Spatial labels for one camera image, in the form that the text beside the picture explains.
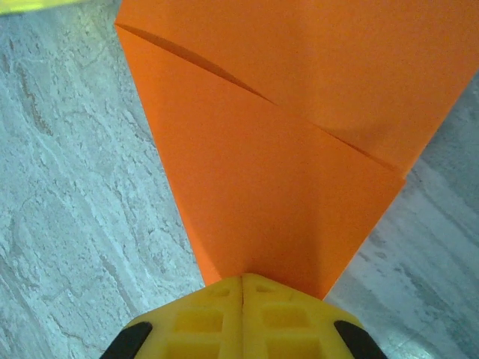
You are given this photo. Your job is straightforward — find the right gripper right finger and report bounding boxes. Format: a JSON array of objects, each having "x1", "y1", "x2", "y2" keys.
[{"x1": 241, "y1": 271, "x2": 388, "y2": 359}]

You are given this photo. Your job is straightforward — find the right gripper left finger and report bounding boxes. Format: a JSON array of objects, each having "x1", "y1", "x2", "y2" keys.
[{"x1": 101, "y1": 274, "x2": 245, "y2": 359}]

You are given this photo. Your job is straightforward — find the orange square paper sheet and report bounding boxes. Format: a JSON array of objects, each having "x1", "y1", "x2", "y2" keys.
[{"x1": 114, "y1": 0, "x2": 479, "y2": 303}]

